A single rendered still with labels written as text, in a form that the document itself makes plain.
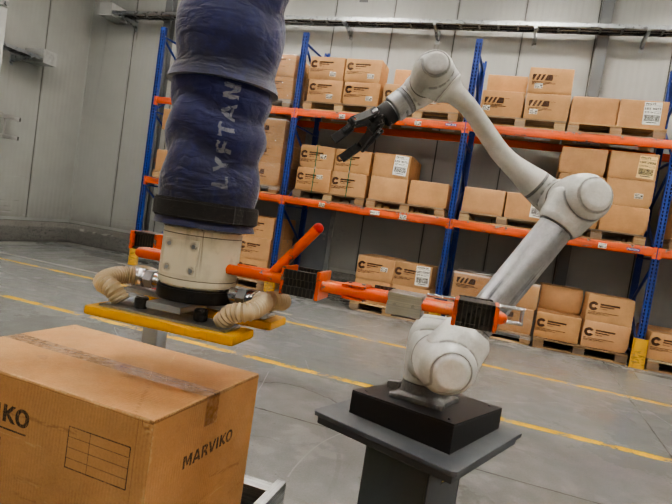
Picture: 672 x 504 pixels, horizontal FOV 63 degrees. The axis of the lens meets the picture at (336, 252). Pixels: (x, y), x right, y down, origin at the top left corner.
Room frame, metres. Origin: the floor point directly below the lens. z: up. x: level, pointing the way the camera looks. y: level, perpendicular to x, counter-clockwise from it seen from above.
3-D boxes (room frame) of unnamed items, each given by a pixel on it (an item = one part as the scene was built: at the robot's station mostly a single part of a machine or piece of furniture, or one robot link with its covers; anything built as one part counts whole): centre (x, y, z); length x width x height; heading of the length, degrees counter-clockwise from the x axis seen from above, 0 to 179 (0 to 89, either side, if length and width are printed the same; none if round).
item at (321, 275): (1.14, 0.05, 1.22); 0.10 x 0.08 x 0.06; 165
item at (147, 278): (1.21, 0.30, 1.15); 0.34 x 0.25 x 0.06; 75
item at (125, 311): (1.11, 0.32, 1.11); 0.34 x 0.10 x 0.05; 75
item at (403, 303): (1.09, -0.15, 1.21); 0.07 x 0.07 x 0.04; 75
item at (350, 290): (1.27, 0.07, 1.22); 0.93 x 0.30 x 0.04; 75
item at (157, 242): (1.53, 0.52, 1.22); 0.09 x 0.08 x 0.05; 165
